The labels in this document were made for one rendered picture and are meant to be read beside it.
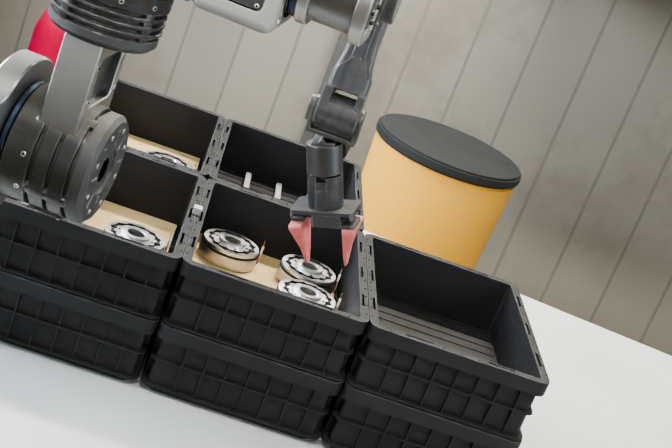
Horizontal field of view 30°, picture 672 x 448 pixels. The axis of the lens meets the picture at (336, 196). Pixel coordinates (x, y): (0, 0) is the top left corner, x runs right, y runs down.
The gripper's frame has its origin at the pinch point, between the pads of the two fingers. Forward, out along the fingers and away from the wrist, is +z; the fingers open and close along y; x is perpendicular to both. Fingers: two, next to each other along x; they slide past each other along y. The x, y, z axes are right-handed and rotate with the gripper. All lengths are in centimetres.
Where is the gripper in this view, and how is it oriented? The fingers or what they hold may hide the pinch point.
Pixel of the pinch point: (326, 258)
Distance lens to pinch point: 201.1
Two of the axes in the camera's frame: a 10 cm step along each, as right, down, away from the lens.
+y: -9.7, -0.7, 2.3
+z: 0.2, 9.4, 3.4
